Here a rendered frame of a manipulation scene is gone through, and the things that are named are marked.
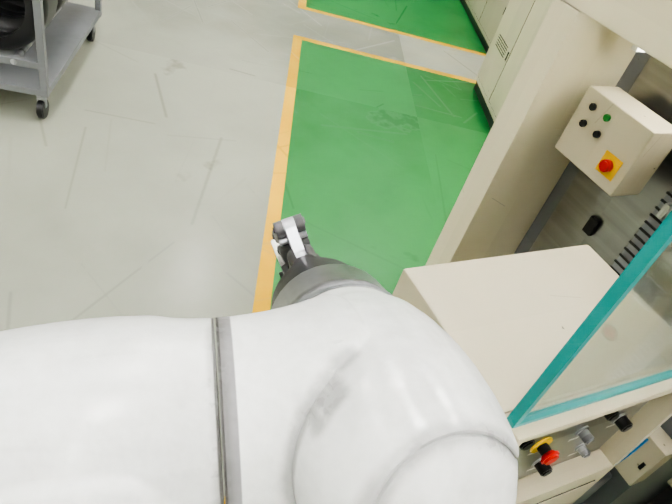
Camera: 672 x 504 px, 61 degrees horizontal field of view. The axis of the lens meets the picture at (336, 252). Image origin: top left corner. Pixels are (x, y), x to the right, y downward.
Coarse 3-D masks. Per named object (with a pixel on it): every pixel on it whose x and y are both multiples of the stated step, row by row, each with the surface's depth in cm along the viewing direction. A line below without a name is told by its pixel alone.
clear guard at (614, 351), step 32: (640, 256) 70; (640, 288) 76; (608, 320) 79; (640, 320) 84; (576, 352) 81; (608, 352) 88; (640, 352) 95; (544, 384) 86; (576, 384) 93; (608, 384) 100; (640, 384) 107; (512, 416) 93; (544, 416) 96
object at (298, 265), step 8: (304, 248) 46; (312, 248) 45; (288, 256) 45; (304, 256) 44; (312, 256) 44; (296, 264) 43; (304, 264) 42; (312, 264) 42; (320, 264) 42; (288, 272) 43; (296, 272) 42; (280, 280) 43; (288, 280) 41; (280, 288) 42; (272, 304) 43
